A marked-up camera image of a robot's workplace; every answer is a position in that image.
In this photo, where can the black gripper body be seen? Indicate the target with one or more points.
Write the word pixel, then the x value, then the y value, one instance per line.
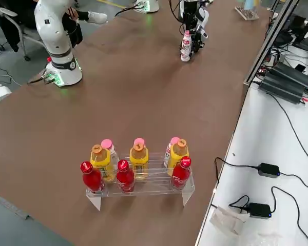
pixel 200 43
pixel 190 9

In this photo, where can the white drink bottle pink label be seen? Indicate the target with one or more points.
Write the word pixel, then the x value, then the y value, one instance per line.
pixel 185 48

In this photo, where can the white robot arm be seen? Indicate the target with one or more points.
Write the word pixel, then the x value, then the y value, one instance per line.
pixel 56 33
pixel 151 5

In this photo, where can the yellow tea bottle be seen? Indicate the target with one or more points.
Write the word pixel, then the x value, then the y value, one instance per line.
pixel 101 161
pixel 179 156
pixel 139 161

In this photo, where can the red soda bottle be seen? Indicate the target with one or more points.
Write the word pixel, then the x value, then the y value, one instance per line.
pixel 181 174
pixel 92 179
pixel 125 176

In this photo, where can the clear acrylic bottle shelf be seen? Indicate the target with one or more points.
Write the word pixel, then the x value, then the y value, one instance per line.
pixel 143 191

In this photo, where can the light blue cup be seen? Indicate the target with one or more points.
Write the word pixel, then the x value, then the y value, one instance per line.
pixel 249 3

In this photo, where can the light yellow cup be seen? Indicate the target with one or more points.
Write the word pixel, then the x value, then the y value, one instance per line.
pixel 257 2

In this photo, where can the person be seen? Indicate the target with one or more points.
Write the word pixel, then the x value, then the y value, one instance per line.
pixel 97 18

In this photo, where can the black finned power supply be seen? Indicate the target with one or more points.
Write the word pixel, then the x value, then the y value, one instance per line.
pixel 282 87
pixel 297 74

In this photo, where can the black power adapter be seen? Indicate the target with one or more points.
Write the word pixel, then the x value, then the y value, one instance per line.
pixel 259 210
pixel 268 169

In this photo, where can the grey office chair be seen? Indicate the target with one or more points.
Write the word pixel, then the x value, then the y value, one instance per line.
pixel 12 12

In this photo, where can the clear plastic bag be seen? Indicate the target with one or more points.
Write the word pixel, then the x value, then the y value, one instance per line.
pixel 228 220

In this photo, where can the aluminium profile post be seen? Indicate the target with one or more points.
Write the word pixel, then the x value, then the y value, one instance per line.
pixel 269 43

